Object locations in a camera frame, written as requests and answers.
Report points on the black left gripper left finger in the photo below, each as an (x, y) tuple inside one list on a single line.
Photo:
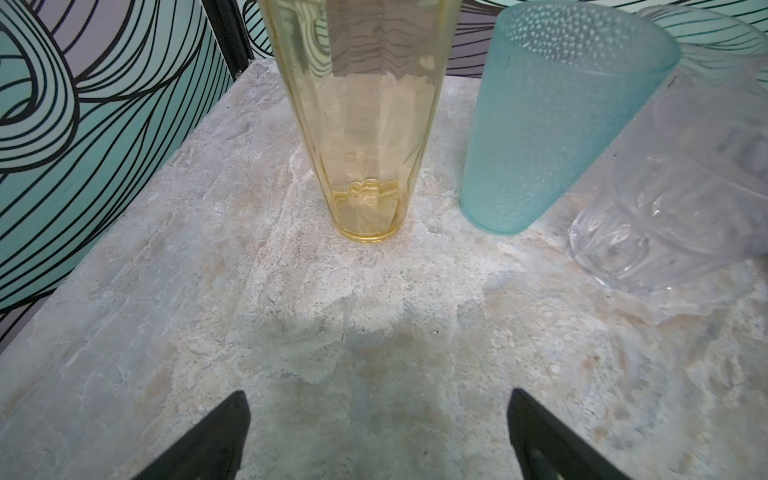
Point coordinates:
[(212, 449)]

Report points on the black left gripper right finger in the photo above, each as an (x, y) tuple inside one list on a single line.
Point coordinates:
[(546, 448)]

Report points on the teal frosted tall glass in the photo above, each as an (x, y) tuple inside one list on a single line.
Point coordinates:
[(560, 83)]

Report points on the yellow transparent tall glass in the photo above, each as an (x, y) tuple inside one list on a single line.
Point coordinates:
[(364, 79)]

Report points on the clear faceted glass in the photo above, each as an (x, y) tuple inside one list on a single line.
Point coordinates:
[(687, 192)]

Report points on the black corner frame post left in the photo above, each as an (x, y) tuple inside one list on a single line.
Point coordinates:
[(230, 33)]

